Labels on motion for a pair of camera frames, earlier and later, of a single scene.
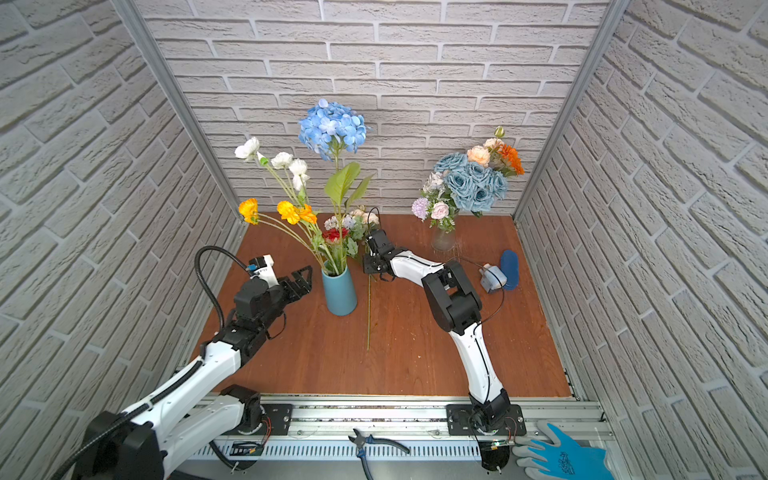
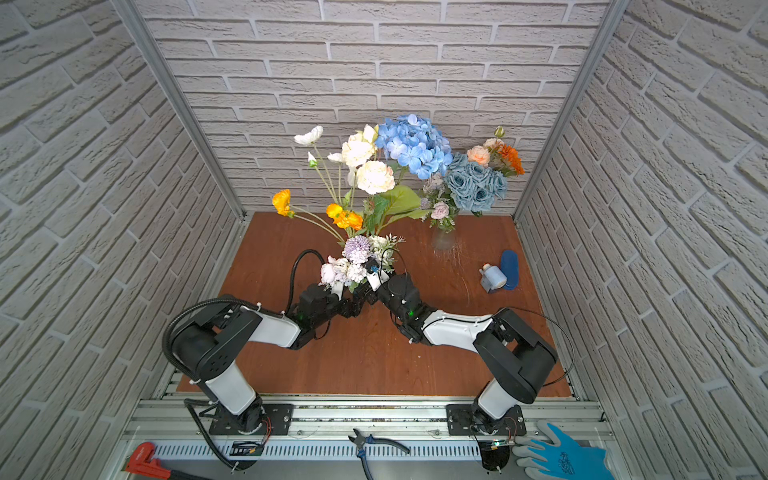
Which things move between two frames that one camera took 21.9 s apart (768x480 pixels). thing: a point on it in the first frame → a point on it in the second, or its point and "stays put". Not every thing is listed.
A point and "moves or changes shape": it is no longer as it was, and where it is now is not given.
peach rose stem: x=486 y=155 stays put
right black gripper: x=370 y=262 → x=371 y=301
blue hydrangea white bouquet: x=332 y=129 → x=417 y=146
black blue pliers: x=361 y=442 stays put
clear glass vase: x=443 y=241 stays put
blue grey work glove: x=558 y=457 stays put
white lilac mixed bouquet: x=436 y=204 stays put
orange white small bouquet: x=294 y=220 → x=342 y=219
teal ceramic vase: x=340 y=293 moves or changes shape
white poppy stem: x=295 y=171 → x=312 y=137
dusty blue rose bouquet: x=472 y=185 stays put
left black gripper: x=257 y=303 → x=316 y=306
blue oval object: x=510 y=267 stays put
